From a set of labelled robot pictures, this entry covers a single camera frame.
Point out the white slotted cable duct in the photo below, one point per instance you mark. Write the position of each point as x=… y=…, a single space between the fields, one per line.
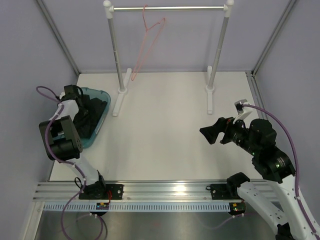
x=139 y=207

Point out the pink wire hanger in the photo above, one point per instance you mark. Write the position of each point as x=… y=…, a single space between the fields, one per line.
x=145 y=47

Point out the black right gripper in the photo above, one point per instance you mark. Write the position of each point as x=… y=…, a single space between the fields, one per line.
x=211 y=132

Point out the teal plastic tray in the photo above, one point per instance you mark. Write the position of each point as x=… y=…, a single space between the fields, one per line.
x=104 y=96

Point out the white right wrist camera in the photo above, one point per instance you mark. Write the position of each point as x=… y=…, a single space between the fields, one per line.
x=242 y=111

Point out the left aluminium frame post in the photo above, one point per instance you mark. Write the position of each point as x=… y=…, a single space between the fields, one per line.
x=48 y=18

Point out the aluminium frame post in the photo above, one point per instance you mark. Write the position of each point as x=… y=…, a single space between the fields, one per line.
x=48 y=18
x=274 y=35

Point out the black pinstriped shirt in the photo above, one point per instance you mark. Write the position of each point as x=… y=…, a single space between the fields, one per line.
x=88 y=116

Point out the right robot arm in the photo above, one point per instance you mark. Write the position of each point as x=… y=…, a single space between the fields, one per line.
x=292 y=221

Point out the right aluminium frame post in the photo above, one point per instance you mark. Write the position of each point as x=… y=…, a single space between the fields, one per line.
x=274 y=35

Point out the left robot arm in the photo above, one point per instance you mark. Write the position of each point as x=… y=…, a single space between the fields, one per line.
x=63 y=144

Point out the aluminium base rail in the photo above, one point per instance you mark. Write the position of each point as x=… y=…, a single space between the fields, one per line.
x=137 y=191

